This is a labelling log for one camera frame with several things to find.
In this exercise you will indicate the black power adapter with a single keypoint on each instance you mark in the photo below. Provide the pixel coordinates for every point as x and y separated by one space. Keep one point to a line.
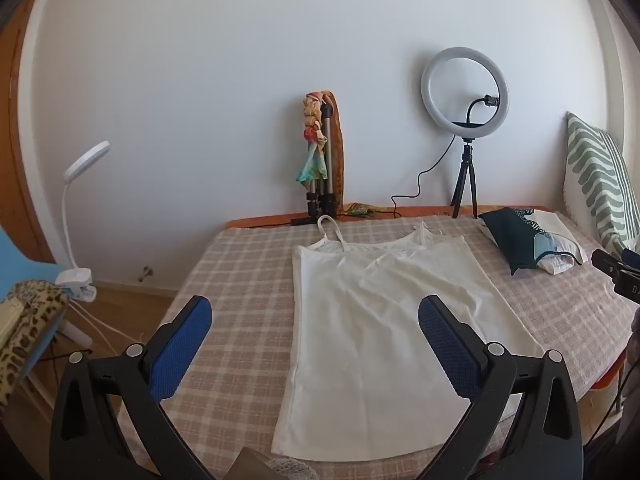
304 220

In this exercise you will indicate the green striped pillow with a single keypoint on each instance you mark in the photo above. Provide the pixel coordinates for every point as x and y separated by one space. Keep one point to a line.
595 175

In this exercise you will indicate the dark teal folded garment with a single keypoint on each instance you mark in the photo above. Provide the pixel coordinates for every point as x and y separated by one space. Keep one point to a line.
510 240

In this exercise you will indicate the orange patterned cloth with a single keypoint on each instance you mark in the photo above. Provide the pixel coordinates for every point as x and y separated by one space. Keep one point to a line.
340 160

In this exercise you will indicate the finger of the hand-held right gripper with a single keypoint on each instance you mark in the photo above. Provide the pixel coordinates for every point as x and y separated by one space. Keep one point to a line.
605 260

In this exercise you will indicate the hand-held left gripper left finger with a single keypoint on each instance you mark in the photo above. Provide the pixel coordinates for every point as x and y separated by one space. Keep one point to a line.
180 345

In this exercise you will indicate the leopard print cloth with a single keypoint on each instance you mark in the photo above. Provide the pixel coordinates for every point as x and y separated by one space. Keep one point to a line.
30 340

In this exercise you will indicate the white clip desk lamp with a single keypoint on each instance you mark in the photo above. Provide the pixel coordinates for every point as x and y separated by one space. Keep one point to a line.
75 280

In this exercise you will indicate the green yellow cloth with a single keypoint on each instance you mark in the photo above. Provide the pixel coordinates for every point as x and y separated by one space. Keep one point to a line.
361 210

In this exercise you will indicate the wooden door frame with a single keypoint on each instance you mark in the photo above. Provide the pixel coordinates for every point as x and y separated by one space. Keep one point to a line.
20 185

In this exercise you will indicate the silver folded tripod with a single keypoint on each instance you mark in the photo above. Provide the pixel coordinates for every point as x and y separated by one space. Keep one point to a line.
328 160

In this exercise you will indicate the white tank top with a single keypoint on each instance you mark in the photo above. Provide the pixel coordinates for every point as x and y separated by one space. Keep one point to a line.
360 320

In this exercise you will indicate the blue chair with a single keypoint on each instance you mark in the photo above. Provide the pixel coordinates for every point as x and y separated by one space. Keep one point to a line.
20 260

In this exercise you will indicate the orange bed sheet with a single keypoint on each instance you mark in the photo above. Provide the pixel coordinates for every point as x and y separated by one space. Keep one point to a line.
260 222

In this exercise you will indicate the beige plaid blanket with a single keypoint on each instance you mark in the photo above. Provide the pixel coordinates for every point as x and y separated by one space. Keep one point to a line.
240 310

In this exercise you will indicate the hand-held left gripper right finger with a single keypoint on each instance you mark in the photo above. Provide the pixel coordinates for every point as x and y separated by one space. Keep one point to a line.
445 345

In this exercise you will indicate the colourful patterned scarf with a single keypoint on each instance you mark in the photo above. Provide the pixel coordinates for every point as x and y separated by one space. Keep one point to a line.
312 160

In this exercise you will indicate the wall outlet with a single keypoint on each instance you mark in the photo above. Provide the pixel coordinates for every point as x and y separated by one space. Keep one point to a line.
145 272

